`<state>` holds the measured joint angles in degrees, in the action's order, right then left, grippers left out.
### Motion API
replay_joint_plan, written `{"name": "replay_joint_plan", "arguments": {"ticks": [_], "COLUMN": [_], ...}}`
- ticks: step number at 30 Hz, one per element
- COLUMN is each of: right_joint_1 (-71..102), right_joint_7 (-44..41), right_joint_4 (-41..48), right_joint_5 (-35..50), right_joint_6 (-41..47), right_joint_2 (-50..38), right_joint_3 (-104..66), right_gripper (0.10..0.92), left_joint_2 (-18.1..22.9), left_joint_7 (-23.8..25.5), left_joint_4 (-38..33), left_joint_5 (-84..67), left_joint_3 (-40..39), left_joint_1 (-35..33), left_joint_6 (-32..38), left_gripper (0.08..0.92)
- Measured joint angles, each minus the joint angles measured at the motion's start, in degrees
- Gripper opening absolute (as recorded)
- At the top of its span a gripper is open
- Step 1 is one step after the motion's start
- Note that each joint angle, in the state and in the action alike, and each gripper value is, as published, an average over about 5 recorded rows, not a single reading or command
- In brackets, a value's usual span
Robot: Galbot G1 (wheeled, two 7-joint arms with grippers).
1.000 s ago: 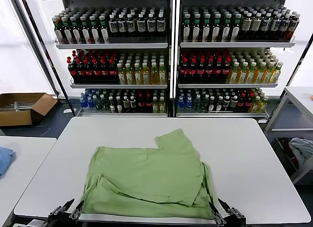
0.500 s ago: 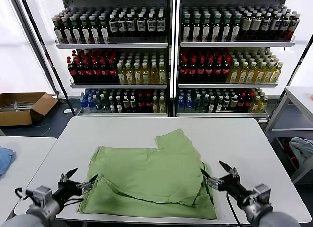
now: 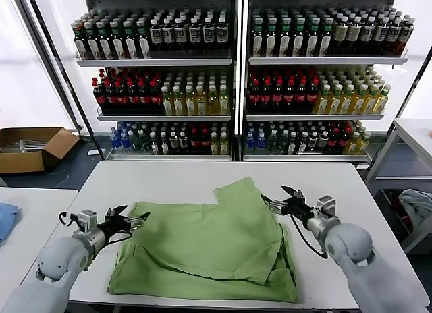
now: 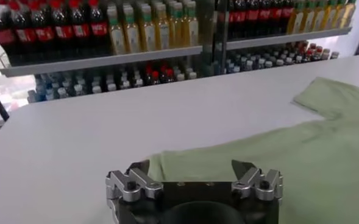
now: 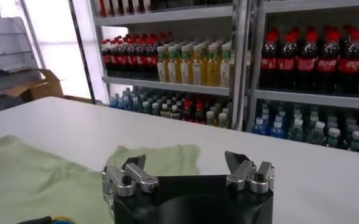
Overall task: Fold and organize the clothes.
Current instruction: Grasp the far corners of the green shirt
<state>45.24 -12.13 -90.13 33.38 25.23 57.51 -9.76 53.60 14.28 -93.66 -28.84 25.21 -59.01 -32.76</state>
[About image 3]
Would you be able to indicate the clear green water bottle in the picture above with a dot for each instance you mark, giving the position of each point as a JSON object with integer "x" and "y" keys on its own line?
{"x": 283, "y": 140}
{"x": 136, "y": 141}
{"x": 272, "y": 140}

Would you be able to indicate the blue drink bottle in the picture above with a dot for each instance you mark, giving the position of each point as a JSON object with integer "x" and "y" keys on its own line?
{"x": 115, "y": 140}
{"x": 125, "y": 140}
{"x": 250, "y": 140}
{"x": 261, "y": 140}

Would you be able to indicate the yellow tea bottle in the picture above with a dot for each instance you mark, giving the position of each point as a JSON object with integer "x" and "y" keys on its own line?
{"x": 353, "y": 142}
{"x": 224, "y": 145}
{"x": 167, "y": 103}
{"x": 364, "y": 141}
{"x": 223, "y": 103}
{"x": 179, "y": 103}
{"x": 370, "y": 103}
{"x": 358, "y": 103}
{"x": 201, "y": 103}
{"x": 381, "y": 101}
{"x": 346, "y": 103}
{"x": 323, "y": 103}
{"x": 214, "y": 145}
{"x": 335, "y": 103}
{"x": 190, "y": 103}
{"x": 213, "y": 103}

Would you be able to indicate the grey metal shelf unit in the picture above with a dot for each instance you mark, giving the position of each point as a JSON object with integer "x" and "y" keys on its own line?
{"x": 152, "y": 61}
{"x": 320, "y": 60}

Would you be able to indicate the blue folded cloth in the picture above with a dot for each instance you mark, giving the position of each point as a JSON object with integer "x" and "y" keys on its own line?
{"x": 6, "y": 221}

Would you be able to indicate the metal parts bundle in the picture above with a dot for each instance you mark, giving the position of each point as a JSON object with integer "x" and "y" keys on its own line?
{"x": 29, "y": 144}

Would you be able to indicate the small dark white-cap bottle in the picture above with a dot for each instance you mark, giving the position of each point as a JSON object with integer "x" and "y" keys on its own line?
{"x": 323, "y": 141}
{"x": 302, "y": 143}
{"x": 174, "y": 142}
{"x": 313, "y": 141}
{"x": 164, "y": 144}
{"x": 184, "y": 142}
{"x": 293, "y": 143}
{"x": 154, "y": 144}

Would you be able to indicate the brown cardboard box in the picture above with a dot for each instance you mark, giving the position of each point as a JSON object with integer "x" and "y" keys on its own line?
{"x": 20, "y": 161}

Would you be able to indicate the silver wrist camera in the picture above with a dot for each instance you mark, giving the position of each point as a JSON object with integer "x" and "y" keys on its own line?
{"x": 87, "y": 219}
{"x": 326, "y": 205}

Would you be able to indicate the black slanted frame post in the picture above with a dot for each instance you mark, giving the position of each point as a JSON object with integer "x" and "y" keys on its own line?
{"x": 72, "y": 89}
{"x": 420, "y": 74}

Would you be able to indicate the white grey-framed side table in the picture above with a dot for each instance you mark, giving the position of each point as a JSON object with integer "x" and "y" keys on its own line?
{"x": 415, "y": 133}

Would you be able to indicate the dark bottle white-blue label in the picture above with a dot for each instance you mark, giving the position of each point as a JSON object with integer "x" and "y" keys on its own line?
{"x": 406, "y": 34}
{"x": 393, "y": 34}
{"x": 380, "y": 34}
{"x": 194, "y": 34}
{"x": 167, "y": 34}
{"x": 208, "y": 34}
{"x": 221, "y": 34}
{"x": 367, "y": 34}
{"x": 179, "y": 34}
{"x": 155, "y": 34}

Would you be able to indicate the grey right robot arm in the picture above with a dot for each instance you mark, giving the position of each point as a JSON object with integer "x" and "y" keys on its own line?
{"x": 351, "y": 245}

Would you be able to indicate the red-cap cola bottle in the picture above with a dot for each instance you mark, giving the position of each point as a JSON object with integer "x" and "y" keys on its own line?
{"x": 122, "y": 96}
{"x": 289, "y": 96}
{"x": 133, "y": 96}
{"x": 111, "y": 96}
{"x": 156, "y": 96}
{"x": 144, "y": 96}
{"x": 300, "y": 96}
{"x": 277, "y": 96}
{"x": 312, "y": 96}
{"x": 344, "y": 139}
{"x": 100, "y": 96}
{"x": 195, "y": 141}
{"x": 206, "y": 141}
{"x": 333, "y": 139}
{"x": 266, "y": 96}
{"x": 254, "y": 96}

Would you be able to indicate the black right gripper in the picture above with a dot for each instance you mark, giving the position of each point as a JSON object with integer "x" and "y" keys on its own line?
{"x": 298, "y": 208}

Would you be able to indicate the green-cap tea bottle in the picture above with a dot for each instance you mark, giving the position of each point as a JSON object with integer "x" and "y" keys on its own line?
{"x": 130, "y": 44}
{"x": 326, "y": 39}
{"x": 271, "y": 39}
{"x": 299, "y": 39}
{"x": 144, "y": 44}
{"x": 285, "y": 39}
{"x": 104, "y": 44}
{"x": 80, "y": 44}
{"x": 312, "y": 39}
{"x": 92, "y": 44}
{"x": 117, "y": 44}
{"x": 258, "y": 39}

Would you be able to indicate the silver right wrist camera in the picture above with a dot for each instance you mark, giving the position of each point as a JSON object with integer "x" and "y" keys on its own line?
{"x": 326, "y": 205}

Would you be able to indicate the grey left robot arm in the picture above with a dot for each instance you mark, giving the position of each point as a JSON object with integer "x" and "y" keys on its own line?
{"x": 64, "y": 255}

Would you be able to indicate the green polo shirt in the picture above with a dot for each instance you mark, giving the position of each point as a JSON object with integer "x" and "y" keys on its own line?
{"x": 202, "y": 242}

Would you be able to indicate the pale grey crumpled cloth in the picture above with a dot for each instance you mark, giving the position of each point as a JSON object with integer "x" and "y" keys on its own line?
{"x": 416, "y": 204}

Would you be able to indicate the red cloth item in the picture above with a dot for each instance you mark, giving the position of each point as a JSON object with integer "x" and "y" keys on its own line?
{"x": 406, "y": 220}

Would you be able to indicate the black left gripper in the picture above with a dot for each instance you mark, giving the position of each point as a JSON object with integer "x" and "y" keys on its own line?
{"x": 113, "y": 226}

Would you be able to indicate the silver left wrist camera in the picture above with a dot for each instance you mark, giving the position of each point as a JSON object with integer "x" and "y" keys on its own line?
{"x": 87, "y": 219}

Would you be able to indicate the dark bottle beige label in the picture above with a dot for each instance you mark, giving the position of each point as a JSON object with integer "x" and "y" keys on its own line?
{"x": 353, "y": 34}
{"x": 340, "y": 34}

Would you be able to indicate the grey slanted frame post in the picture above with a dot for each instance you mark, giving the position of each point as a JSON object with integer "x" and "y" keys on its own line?
{"x": 45, "y": 56}

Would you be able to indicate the white paper scrap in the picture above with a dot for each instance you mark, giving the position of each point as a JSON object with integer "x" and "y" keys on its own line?
{"x": 92, "y": 152}

